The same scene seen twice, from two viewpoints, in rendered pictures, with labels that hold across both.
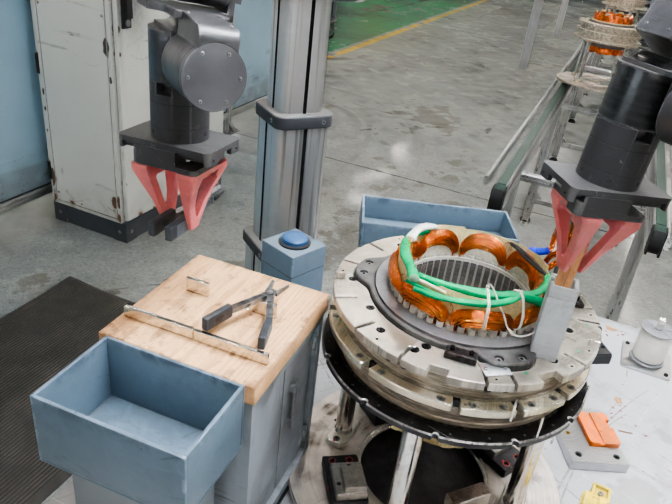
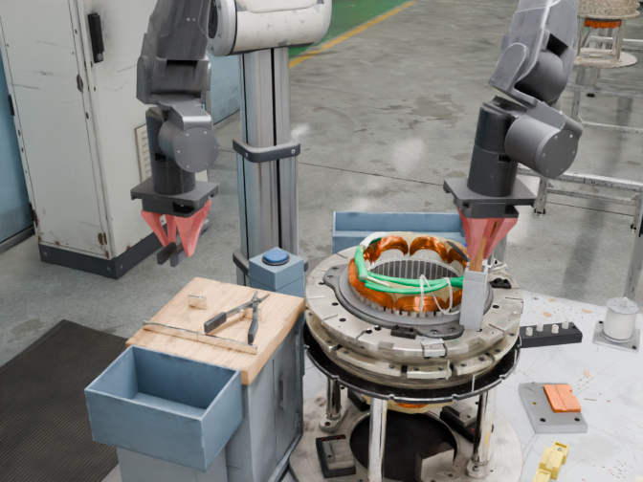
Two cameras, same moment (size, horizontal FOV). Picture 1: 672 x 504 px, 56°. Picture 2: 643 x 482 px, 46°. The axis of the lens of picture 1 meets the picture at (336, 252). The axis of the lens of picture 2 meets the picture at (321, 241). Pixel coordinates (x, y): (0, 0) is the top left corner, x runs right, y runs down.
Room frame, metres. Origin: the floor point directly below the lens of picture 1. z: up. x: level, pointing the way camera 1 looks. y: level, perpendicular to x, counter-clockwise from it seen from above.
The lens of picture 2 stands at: (-0.32, -0.07, 1.67)
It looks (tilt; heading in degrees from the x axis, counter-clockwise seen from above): 27 degrees down; 3
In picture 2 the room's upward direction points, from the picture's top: straight up
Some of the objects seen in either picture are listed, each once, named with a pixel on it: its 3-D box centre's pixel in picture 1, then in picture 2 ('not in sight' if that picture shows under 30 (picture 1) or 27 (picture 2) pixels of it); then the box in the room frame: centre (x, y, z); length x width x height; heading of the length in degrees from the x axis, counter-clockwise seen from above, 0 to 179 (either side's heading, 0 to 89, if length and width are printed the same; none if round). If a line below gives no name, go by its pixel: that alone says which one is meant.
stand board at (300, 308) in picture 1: (222, 319); (219, 325); (0.61, 0.12, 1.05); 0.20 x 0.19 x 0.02; 162
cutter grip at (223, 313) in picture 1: (217, 317); (214, 322); (0.57, 0.12, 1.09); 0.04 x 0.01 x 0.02; 147
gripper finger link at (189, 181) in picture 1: (182, 184); (179, 223); (0.60, 0.17, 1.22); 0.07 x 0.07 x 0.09; 73
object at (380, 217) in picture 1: (422, 290); (396, 291); (0.95, -0.16, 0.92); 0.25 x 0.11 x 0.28; 91
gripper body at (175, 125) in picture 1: (180, 116); (173, 174); (0.61, 0.17, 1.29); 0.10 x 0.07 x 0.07; 73
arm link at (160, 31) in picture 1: (181, 54); (170, 130); (0.60, 0.17, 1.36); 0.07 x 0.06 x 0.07; 32
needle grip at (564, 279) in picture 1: (568, 267); (476, 256); (0.57, -0.23, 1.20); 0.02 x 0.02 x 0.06
